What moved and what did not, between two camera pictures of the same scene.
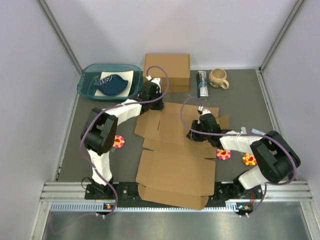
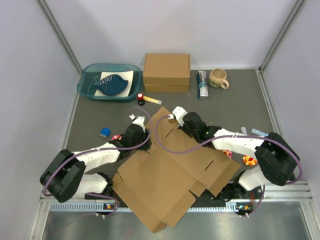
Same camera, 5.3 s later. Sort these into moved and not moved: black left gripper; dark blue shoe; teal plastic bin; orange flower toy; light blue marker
Moved: black left gripper
Not moved: dark blue shoe; orange flower toy; light blue marker; teal plastic bin
